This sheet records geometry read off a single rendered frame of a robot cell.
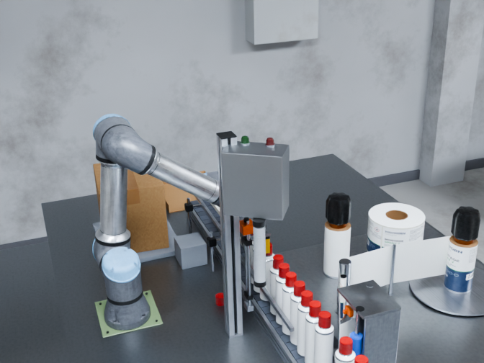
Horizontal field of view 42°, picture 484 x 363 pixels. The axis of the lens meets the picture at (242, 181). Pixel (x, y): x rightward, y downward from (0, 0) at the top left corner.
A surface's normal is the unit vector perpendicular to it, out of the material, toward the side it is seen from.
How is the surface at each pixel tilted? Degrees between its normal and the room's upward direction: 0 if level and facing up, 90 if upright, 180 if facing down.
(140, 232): 90
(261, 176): 90
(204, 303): 0
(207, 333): 0
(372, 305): 0
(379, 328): 90
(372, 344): 90
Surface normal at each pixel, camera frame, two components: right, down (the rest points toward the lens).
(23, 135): 0.33, 0.38
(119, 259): 0.03, -0.84
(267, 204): -0.26, 0.41
